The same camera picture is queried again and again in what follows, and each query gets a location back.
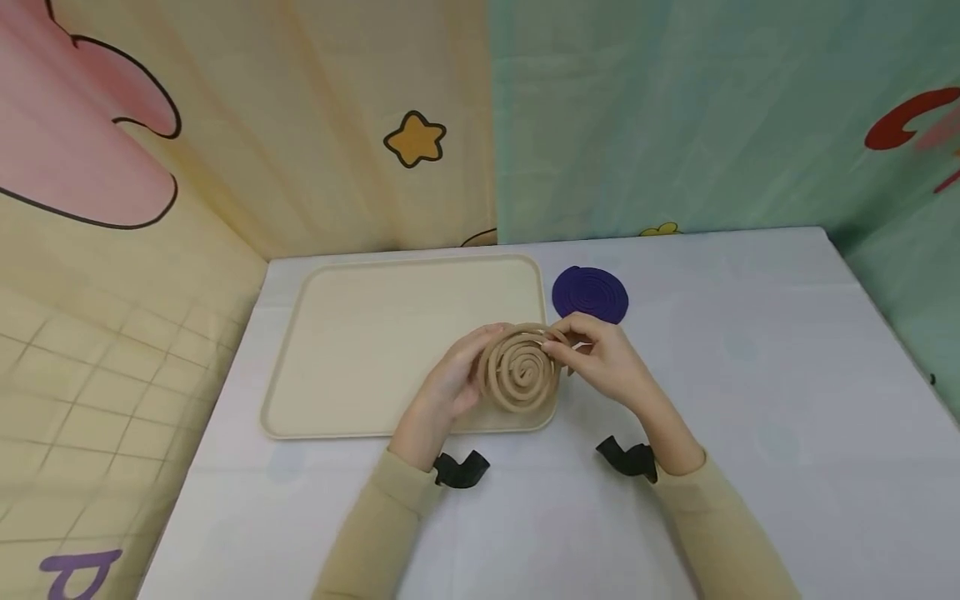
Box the beige spiral coil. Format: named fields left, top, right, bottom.
left=477, top=322, right=571, bottom=414

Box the person's left forearm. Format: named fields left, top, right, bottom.
left=312, top=448, right=445, bottom=600

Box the person's left hand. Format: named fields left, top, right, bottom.
left=387, top=324, right=508, bottom=473

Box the purple spiral coil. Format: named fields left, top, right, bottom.
left=552, top=266, right=630, bottom=325

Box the person's right forearm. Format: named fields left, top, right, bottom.
left=653, top=452, right=803, bottom=600

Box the beige plastic tray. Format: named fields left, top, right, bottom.
left=259, top=254, right=560, bottom=441

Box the black wrist band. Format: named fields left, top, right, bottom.
left=595, top=435, right=660, bottom=485
left=432, top=451, right=492, bottom=489

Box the person's right hand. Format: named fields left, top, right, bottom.
left=549, top=312, right=707, bottom=477

